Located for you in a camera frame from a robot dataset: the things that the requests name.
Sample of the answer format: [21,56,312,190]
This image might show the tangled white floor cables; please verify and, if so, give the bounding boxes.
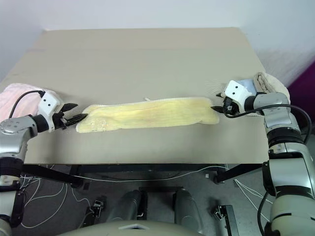
[19,165,97,229]

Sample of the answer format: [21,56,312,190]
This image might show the black bracket with metal clamp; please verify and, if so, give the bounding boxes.
[212,204,241,236]
[80,195,108,228]

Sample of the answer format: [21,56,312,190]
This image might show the yellow towel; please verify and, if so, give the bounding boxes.
[75,96,220,134]

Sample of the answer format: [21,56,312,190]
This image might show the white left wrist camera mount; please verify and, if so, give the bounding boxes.
[37,90,64,134]

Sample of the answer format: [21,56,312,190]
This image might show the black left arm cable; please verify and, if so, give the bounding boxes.
[9,90,46,120]

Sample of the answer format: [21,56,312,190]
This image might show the long white floor cable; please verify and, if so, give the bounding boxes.
[73,165,230,183]

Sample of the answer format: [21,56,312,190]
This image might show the beige rounded robot torso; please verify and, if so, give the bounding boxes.
[56,217,205,236]

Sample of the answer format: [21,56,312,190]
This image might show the black table frame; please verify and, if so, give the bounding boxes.
[22,161,269,189]

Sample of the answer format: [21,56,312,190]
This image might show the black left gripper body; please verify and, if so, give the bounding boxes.
[53,110,70,130]

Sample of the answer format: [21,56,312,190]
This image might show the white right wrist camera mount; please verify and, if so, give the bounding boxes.
[222,79,257,107]

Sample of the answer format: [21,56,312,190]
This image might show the pink towel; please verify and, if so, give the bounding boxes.
[0,83,59,121]

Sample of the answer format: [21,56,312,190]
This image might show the white floor cable pair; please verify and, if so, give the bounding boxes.
[232,177,274,222]

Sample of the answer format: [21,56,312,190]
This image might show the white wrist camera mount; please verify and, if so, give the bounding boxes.
[37,90,64,134]
[222,79,257,107]

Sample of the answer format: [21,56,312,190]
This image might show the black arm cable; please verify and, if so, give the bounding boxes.
[9,90,46,120]
[225,104,312,146]

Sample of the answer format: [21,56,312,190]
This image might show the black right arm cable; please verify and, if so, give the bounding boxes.
[225,104,312,146]

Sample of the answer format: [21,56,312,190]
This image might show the purple object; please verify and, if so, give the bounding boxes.
[286,58,315,135]

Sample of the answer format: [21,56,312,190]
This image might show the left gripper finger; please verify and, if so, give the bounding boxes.
[61,103,79,113]
[65,113,89,126]

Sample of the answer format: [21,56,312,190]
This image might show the cream folded towel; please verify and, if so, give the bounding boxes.
[220,71,292,116]

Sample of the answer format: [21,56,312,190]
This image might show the dark rounded shape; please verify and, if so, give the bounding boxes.
[173,188,205,235]
[106,190,149,222]

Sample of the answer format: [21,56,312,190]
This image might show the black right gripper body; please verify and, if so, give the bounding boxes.
[222,97,244,116]

